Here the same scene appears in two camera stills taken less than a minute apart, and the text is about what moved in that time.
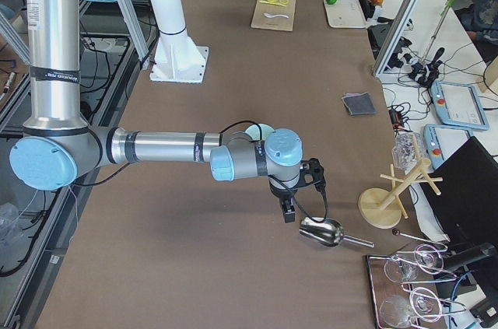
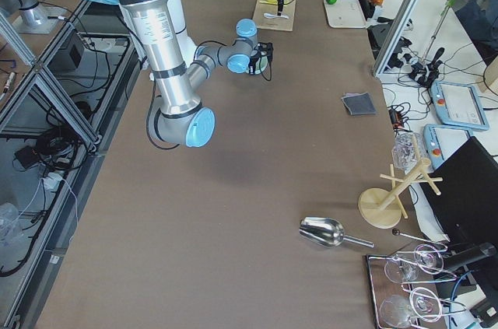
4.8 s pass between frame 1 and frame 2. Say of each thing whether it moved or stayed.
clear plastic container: stayed
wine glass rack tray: stayed
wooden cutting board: stayed
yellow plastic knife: stayed
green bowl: moved
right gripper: moved
